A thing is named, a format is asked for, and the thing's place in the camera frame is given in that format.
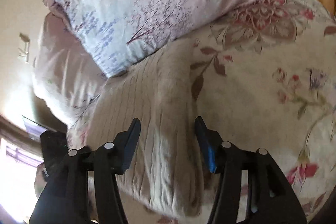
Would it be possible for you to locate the beige cable-knit sweater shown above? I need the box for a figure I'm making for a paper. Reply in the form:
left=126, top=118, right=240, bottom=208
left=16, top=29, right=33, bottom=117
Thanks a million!
left=67, top=39, right=203, bottom=218

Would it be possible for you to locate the pink floral pillow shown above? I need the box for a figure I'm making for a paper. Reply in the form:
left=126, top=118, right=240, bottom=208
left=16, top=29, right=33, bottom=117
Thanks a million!
left=33, top=13, right=107, bottom=126

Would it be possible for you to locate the floral bed sheet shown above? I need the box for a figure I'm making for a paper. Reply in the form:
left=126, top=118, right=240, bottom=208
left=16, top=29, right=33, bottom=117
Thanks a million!
left=65, top=0, right=336, bottom=224

